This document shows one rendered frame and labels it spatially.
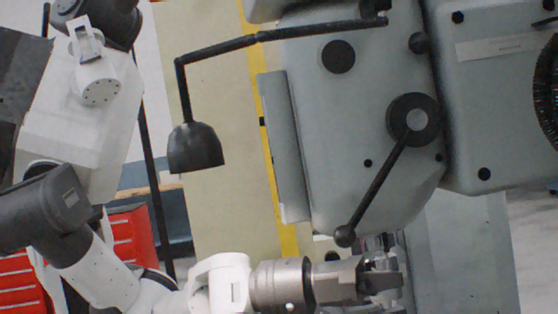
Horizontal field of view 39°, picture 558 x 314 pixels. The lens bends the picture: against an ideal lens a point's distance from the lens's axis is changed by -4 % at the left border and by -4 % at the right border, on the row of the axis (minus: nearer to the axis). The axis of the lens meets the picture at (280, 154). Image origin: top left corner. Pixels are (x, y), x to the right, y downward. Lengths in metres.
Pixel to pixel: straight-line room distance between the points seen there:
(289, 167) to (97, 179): 0.37
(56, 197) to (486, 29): 0.66
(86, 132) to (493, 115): 0.65
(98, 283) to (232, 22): 1.68
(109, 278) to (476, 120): 0.65
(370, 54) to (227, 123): 1.82
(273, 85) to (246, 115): 1.74
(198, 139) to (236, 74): 1.85
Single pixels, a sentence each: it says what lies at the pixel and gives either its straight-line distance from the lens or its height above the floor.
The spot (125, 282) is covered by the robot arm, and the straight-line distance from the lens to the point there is 1.37.
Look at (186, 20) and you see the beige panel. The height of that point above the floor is 1.87.
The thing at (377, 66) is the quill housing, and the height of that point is 1.53.
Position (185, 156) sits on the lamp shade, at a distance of 1.00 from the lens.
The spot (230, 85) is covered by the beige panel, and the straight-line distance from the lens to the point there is 2.84.
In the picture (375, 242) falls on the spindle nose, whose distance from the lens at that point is 1.13.
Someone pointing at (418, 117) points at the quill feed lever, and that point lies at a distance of 1.02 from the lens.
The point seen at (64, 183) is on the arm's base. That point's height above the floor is 1.44.
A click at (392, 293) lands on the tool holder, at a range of 1.15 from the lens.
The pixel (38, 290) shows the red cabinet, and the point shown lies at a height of 0.55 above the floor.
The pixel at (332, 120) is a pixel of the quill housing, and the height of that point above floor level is 1.47.
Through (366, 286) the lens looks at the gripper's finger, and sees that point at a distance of 1.13.
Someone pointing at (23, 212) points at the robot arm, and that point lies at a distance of 1.25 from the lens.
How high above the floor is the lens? 1.49
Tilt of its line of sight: 3 degrees down
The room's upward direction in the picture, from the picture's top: 10 degrees counter-clockwise
